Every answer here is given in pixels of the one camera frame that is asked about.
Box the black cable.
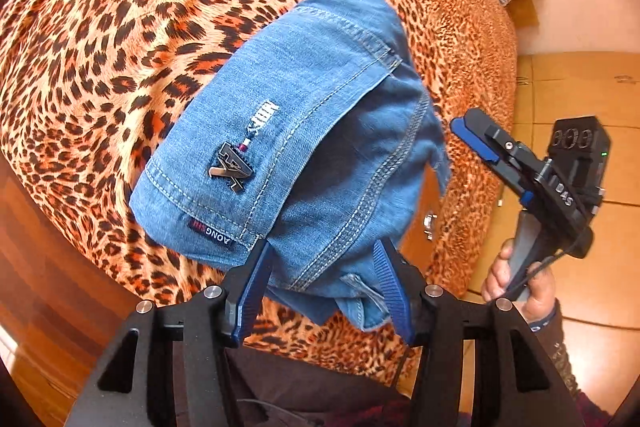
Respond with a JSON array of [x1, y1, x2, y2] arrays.
[[505, 227, 596, 299]]

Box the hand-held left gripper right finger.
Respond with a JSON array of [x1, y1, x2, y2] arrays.
[[372, 238, 586, 427]]

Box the person's right forearm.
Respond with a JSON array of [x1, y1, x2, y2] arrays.
[[524, 299, 610, 419]]

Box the person's dark clothing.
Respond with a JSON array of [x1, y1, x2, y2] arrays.
[[224, 346, 417, 427]]

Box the leopard print blanket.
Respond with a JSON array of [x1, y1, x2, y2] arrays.
[[0, 0, 518, 375]]

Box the plain light wooden headboard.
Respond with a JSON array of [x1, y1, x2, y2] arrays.
[[507, 0, 540, 28]]

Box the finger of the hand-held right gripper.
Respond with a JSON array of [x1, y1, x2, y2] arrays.
[[450, 117, 522, 178], [465, 107, 539, 168]]

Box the person's right hand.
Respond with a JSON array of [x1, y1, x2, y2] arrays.
[[481, 239, 557, 321]]

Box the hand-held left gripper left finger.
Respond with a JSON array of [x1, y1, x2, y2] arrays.
[[65, 239, 275, 427]]

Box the blue denim pants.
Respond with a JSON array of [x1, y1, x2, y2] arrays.
[[129, 0, 451, 333]]

